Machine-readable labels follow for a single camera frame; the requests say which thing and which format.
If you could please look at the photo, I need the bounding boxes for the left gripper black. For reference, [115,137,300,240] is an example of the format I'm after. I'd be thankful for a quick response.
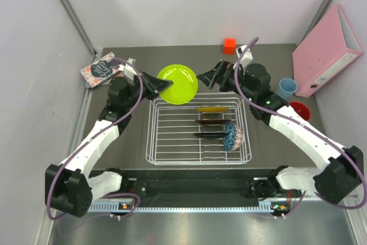
[123,70,172,110]

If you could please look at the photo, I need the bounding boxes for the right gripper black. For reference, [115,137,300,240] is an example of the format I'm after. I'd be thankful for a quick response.
[197,60,256,103]

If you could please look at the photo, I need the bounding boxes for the lime green plate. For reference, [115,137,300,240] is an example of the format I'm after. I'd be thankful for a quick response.
[157,64,198,105]

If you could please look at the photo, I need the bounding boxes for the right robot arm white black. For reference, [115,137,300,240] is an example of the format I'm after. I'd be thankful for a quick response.
[197,61,366,204]

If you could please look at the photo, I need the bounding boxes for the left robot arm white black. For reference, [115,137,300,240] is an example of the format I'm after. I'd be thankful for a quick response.
[45,72,173,220]

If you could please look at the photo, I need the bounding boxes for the yellow patterned plate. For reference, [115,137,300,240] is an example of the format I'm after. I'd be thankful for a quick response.
[196,106,229,113]

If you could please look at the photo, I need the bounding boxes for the orange cube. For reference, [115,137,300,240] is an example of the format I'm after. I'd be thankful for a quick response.
[223,38,236,55]

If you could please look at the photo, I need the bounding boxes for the pink book underneath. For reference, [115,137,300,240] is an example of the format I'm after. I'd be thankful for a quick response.
[101,72,125,86]

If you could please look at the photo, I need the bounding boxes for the red floral plate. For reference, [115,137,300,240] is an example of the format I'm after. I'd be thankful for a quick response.
[195,119,232,126]

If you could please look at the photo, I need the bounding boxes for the black plate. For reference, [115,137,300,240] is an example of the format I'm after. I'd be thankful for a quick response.
[193,132,228,139]

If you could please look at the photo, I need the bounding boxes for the Little Women book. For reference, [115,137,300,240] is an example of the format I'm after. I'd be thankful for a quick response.
[80,52,123,88]

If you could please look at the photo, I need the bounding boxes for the blue white patterned bowl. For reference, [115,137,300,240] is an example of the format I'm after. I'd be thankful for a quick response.
[222,123,244,151]

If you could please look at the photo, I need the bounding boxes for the light blue cup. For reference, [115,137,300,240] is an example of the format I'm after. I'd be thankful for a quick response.
[276,78,298,100]

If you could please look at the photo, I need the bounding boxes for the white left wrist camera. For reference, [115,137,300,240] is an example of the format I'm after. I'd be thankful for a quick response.
[118,58,136,80]

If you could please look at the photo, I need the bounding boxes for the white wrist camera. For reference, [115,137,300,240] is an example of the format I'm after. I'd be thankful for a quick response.
[118,58,136,80]
[236,45,253,67]

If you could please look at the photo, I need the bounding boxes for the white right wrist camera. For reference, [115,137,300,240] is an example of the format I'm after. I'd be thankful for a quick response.
[236,45,253,67]

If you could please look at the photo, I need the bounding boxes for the white wire dish rack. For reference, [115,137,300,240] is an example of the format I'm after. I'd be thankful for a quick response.
[146,93,252,166]

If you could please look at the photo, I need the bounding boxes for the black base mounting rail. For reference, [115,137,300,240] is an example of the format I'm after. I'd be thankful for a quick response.
[112,168,301,208]

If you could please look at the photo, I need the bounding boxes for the pink ring binder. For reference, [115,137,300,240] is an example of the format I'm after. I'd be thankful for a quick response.
[292,4,364,98]

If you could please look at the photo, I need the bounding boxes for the aluminium frame post left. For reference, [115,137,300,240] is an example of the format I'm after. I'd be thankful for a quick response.
[59,0,97,56]

